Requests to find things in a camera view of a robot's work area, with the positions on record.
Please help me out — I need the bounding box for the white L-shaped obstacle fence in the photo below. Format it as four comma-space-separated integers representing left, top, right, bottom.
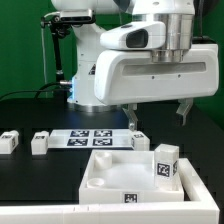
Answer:
0, 158, 220, 224

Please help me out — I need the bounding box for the black cable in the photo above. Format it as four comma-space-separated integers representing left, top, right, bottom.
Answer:
0, 81, 70, 102

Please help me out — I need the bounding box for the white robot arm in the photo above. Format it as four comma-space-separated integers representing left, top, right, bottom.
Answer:
51, 0, 219, 128

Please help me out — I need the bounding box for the silver camera on stand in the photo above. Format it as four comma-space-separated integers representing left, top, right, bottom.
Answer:
59, 9, 93, 23

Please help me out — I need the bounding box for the black camera stand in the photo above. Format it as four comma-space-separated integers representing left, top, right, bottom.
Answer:
35, 15, 71, 101

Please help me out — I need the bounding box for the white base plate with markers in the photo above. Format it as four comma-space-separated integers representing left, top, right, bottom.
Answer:
49, 129, 131, 149

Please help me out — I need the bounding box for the white cable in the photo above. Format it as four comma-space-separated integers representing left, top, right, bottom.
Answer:
40, 11, 61, 85

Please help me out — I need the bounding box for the white square table top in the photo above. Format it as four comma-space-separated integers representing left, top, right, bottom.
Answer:
79, 150, 184, 204

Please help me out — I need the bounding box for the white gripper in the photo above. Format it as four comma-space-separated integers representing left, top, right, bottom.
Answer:
94, 22, 219, 131

